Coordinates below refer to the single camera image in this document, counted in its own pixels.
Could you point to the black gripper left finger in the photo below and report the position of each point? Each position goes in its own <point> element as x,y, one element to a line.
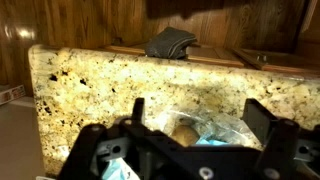
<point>139,110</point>

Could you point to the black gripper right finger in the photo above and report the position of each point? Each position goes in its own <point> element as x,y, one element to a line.
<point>260,116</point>

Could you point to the brown russet potato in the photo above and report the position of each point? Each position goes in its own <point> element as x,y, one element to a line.
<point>185,136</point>

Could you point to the clear blue plastic potato bag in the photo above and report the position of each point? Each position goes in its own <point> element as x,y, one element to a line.
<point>220,128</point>

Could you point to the dark grey folded cloth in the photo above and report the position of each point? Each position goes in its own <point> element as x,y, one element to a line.
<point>170,41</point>

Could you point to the white box with red print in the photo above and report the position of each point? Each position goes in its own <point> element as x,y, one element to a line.
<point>11,95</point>

